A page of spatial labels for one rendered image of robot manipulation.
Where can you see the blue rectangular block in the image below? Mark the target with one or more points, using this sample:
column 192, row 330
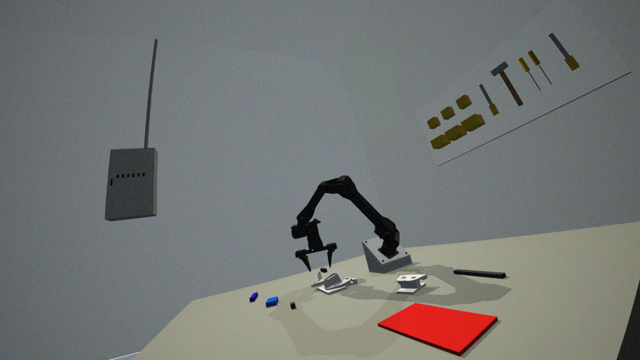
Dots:
column 272, row 302

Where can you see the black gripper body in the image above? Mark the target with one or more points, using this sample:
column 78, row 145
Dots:
column 314, row 242

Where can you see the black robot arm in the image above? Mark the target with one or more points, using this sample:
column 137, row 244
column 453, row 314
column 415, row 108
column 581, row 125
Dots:
column 345, row 187

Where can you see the red flat plate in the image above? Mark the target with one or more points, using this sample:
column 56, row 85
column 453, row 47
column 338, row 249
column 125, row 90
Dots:
column 449, row 330

